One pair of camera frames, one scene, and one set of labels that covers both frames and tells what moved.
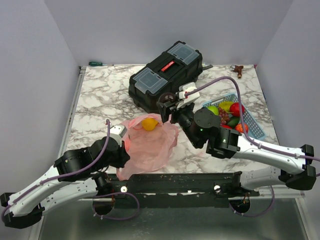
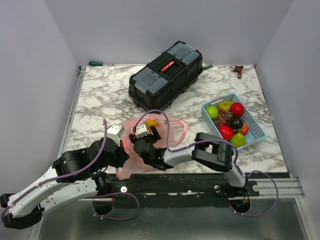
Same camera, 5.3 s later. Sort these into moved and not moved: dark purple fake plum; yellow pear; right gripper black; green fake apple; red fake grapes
Moved: dark purple fake plum; right gripper black
Not moved: green fake apple; yellow pear; red fake grapes
